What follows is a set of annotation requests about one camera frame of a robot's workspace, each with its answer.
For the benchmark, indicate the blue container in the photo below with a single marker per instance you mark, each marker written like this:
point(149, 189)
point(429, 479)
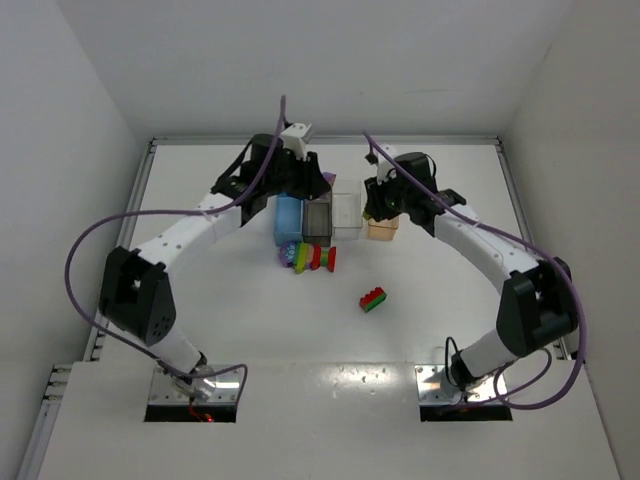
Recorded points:
point(288, 220)

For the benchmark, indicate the purple lego brick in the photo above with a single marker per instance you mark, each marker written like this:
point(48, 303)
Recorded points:
point(330, 178)

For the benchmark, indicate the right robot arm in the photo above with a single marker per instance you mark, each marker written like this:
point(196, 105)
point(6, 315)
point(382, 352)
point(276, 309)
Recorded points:
point(536, 305)

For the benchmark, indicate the red green red lego stack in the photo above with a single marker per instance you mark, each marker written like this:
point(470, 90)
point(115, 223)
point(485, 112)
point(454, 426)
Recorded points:
point(323, 257)

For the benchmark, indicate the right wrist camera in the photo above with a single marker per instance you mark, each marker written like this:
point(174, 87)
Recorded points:
point(385, 170)

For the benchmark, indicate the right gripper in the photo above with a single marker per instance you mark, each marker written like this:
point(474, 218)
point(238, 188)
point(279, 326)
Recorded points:
point(376, 198)

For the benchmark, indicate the clear container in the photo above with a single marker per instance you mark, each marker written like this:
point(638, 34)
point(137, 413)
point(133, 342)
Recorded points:
point(346, 210)

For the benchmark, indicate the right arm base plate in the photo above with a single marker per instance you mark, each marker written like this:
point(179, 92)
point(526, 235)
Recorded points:
point(435, 390)

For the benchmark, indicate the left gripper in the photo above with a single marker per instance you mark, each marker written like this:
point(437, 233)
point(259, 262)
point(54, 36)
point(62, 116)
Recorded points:
point(310, 181)

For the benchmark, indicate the dark grey container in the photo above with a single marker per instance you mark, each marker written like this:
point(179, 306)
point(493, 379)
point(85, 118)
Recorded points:
point(317, 227)

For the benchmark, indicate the amber container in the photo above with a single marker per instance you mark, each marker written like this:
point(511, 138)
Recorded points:
point(384, 230)

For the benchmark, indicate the red and green lego block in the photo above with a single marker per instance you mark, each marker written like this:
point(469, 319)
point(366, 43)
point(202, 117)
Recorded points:
point(372, 299)

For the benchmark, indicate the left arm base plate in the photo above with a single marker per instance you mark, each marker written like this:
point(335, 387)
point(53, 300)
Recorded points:
point(216, 386)

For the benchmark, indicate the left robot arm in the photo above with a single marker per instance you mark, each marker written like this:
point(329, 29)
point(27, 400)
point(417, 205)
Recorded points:
point(136, 294)

